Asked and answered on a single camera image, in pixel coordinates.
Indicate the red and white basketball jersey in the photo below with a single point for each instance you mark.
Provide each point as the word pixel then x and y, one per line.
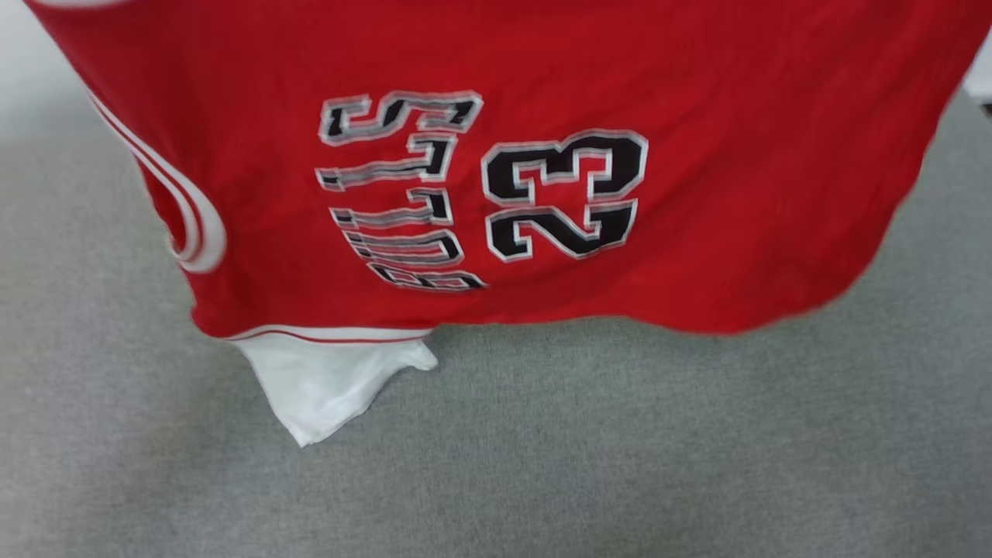
pixel 697 155

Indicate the grey fabric sofa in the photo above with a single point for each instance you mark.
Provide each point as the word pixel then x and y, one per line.
pixel 620 449

